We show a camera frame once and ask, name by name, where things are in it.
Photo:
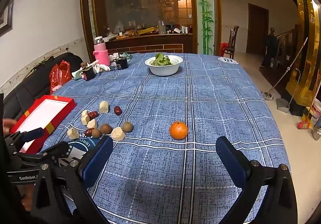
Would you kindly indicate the yellow flat box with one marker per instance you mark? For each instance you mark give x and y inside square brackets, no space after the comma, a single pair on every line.
[148,30]

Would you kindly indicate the red plastic bag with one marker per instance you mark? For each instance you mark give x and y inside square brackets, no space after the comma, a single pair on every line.
[59,76]

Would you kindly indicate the brown longan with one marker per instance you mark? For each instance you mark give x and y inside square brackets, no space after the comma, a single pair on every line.
[127,127]
[96,133]
[105,128]

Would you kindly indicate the white cloth gloves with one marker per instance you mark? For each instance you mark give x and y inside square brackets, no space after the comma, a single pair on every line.
[101,67]

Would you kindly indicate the brown wooden door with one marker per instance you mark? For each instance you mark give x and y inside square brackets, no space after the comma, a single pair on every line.
[257,29]

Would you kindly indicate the pale peeled sugarcane chunk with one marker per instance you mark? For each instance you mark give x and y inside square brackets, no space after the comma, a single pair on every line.
[84,113]
[117,134]
[103,106]
[85,120]
[73,133]
[92,124]

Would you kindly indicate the pink sleeved bottle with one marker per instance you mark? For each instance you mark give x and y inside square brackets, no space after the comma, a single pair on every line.
[101,54]

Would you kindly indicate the black jar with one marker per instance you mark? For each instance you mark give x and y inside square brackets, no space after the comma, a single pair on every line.
[121,63]

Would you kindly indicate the orange mandarin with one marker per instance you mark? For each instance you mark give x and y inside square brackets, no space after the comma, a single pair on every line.
[178,130]

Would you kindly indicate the white plastic bucket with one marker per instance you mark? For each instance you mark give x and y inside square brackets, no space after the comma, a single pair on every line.
[316,113]

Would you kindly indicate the black leather sofa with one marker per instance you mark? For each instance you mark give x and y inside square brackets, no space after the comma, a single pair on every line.
[32,81]

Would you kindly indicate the bamboo print panel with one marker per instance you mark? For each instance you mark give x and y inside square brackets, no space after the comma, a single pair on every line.
[207,13]

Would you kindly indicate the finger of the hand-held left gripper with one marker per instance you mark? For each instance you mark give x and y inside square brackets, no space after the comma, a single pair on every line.
[32,134]
[59,150]

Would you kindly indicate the grey dustpan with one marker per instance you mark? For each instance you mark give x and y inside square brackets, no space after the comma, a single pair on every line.
[283,105]

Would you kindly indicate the framed wall picture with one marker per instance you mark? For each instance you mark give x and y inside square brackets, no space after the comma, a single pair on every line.
[6,22]

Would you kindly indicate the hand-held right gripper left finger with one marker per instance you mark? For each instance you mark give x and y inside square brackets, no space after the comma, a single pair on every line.
[97,161]

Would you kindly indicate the green leafy vegetables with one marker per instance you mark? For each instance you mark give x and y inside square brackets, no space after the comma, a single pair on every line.
[161,59]

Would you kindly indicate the person's left hand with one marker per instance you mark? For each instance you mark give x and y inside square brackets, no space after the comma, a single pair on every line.
[27,199]

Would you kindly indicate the white bowl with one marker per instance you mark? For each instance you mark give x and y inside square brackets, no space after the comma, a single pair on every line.
[164,69]

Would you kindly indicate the clear glass pitcher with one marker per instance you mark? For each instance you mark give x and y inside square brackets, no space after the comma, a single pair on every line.
[161,26]

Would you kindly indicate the red cardboard box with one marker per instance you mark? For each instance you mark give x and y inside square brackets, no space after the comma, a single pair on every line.
[45,111]

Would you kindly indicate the red broom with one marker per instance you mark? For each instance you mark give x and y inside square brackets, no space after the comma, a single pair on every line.
[304,125]

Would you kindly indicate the mint green cloth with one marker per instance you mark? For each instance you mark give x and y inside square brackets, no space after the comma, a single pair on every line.
[76,73]

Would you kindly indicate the wooden counter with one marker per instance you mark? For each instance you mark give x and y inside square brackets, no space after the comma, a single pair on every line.
[150,43]

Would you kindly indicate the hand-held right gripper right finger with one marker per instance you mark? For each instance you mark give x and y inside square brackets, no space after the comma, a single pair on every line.
[228,158]

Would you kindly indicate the blue plaid tablecloth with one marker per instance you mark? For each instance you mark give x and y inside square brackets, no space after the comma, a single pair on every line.
[175,103]

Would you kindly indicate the wooden chair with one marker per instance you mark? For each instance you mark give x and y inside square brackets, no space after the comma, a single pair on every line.
[232,40]

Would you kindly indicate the red jujube date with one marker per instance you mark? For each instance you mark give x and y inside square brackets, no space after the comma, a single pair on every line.
[94,114]
[117,110]
[88,131]

